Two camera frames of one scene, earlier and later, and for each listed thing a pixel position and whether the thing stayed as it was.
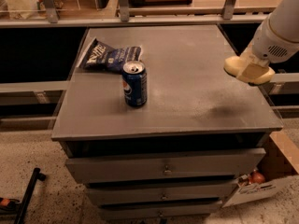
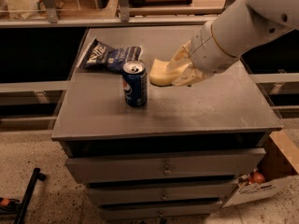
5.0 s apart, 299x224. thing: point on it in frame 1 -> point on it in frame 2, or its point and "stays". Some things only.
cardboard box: x=277 y=170 stays
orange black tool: x=8 y=204 stays
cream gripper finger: x=252 y=71 -> x=191 y=77
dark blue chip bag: x=101 y=56 stays
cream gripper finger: x=249 y=57 -> x=181 y=61
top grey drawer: x=192 y=165 stays
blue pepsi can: x=135 y=84 stays
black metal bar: x=35 y=175 stays
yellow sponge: x=232 y=65 -> x=159 y=75
